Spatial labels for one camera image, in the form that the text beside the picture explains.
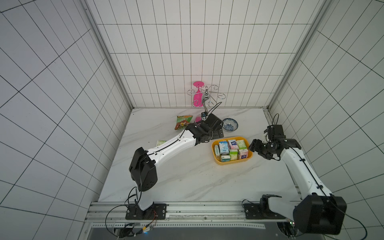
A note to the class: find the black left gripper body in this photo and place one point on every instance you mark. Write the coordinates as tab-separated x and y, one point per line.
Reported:
215	135

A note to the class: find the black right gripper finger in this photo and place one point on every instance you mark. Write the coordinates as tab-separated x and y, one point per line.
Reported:
255	146
267	155

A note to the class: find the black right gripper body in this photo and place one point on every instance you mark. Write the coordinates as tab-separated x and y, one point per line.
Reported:
258	145

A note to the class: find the pink blue tissue pack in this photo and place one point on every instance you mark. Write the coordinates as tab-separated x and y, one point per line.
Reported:
233	145

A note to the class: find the lime green tissue pack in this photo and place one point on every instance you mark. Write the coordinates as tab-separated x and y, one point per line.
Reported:
233	154

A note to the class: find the light blue cartoon tissue pack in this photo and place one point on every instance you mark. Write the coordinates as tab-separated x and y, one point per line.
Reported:
224	148

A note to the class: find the yellow plastic storage box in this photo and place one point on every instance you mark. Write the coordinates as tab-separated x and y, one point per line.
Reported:
218	161

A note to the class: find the teal cartoon tissue pack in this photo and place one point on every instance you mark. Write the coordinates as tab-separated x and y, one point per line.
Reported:
225	158

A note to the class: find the large green tissue pack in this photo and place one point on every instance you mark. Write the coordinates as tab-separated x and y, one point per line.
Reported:
160	142

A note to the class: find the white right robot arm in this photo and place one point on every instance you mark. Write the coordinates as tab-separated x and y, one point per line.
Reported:
319	211

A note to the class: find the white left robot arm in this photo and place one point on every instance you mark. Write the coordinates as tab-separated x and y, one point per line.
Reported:
143	167

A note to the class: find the blue white porcelain bowl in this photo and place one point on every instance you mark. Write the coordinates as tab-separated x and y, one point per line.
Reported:
230	125

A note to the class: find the red green snack bag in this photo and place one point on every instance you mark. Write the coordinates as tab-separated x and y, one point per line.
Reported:
183	122

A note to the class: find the silver metal hook stand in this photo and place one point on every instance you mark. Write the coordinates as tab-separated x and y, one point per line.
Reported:
209	102

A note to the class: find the pink hourglass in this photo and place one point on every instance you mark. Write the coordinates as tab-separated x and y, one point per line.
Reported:
197	103

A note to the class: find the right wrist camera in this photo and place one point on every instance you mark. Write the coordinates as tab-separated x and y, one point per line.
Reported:
275	132

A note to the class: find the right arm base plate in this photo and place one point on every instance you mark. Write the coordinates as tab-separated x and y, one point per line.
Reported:
260	212

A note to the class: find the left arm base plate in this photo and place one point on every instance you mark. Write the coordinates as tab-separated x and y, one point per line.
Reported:
155	211

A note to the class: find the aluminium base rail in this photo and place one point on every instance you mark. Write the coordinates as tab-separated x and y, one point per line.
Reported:
111	215

